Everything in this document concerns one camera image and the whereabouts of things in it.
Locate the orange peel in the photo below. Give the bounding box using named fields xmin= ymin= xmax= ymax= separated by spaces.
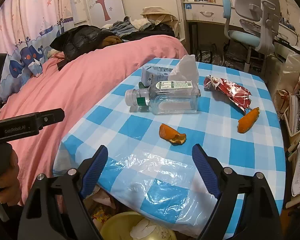
xmin=159 ymin=124 xmax=186 ymax=145
xmin=237 ymin=107 xmax=260 ymax=133

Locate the red snack wrapper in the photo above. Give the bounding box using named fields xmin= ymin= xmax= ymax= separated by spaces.
xmin=203 ymin=75 xmax=251 ymax=115

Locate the clear plastic water bottle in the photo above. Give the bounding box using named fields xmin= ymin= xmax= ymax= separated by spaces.
xmin=125 ymin=81 xmax=200 ymax=115

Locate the white tissue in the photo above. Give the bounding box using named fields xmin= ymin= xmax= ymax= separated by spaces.
xmin=168 ymin=55 xmax=199 ymax=84

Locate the blue white milk carton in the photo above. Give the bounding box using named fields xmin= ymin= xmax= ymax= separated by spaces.
xmin=141 ymin=65 xmax=173 ymax=87

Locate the yellow trash bin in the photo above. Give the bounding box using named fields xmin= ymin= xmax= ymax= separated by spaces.
xmin=100 ymin=211 xmax=177 ymax=240

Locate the person's left hand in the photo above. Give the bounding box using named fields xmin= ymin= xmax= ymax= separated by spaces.
xmin=0 ymin=149 xmax=21 ymax=206

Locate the pink bed duvet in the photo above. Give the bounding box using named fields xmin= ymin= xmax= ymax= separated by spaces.
xmin=0 ymin=35 xmax=187 ymax=205

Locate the white bookshelf with books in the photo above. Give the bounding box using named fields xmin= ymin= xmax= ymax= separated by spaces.
xmin=282 ymin=75 xmax=300 ymax=209

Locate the black puffer jacket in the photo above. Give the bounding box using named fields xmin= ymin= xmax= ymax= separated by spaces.
xmin=50 ymin=25 xmax=118 ymax=62

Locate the whale pattern curtain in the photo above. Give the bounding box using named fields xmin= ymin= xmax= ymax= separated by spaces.
xmin=0 ymin=0 xmax=74 ymax=102

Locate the blue white checkered tablecloth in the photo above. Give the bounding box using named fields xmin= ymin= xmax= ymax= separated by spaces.
xmin=52 ymin=63 xmax=286 ymax=236

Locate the pile of clothes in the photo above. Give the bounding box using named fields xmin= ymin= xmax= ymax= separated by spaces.
xmin=101 ymin=16 xmax=175 ymax=42

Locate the grey blue desk chair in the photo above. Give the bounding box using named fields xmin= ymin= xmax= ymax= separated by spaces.
xmin=223 ymin=0 xmax=281 ymax=73

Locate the beige hat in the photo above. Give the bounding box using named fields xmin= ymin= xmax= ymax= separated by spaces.
xmin=141 ymin=6 xmax=179 ymax=29

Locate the white desk with drawer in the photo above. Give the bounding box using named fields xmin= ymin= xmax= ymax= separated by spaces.
xmin=184 ymin=2 xmax=299 ymax=46

